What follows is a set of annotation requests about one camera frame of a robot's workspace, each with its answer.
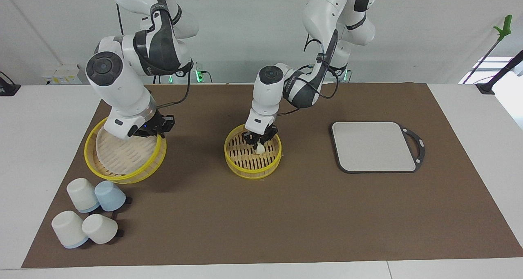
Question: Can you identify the yellow bamboo steamer lid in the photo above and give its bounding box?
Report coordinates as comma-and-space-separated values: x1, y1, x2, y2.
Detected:
84, 116, 168, 185

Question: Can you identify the yellow bamboo steamer basket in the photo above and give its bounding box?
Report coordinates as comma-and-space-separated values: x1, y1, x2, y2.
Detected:
224, 124, 282, 180

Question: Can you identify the light blue plastic cup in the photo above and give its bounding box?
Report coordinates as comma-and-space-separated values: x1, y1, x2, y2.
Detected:
94, 180, 127, 212

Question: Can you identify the brown table mat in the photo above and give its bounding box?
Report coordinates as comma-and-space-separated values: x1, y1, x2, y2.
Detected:
21, 82, 523, 268

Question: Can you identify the white plastic cup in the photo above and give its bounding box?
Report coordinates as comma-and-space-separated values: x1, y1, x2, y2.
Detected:
82, 214, 118, 245
67, 178, 100, 213
51, 210, 89, 249

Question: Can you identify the white power strip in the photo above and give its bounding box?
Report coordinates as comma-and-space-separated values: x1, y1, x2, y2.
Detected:
42, 65, 83, 85

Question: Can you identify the grey cutting board dark rim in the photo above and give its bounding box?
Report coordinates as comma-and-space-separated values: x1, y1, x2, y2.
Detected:
331, 121, 425, 174

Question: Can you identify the black table clamp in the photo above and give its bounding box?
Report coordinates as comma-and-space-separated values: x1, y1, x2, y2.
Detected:
0, 71, 21, 96

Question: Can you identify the green clamp on pole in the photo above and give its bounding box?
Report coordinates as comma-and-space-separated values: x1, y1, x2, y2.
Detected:
464, 14, 513, 83

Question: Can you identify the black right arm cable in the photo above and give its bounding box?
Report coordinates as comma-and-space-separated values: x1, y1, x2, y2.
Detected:
156, 62, 193, 110

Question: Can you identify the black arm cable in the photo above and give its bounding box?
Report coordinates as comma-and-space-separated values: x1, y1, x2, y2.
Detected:
156, 62, 193, 110
276, 34, 340, 117

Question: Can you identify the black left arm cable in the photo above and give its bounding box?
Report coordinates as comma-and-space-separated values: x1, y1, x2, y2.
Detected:
276, 34, 340, 117

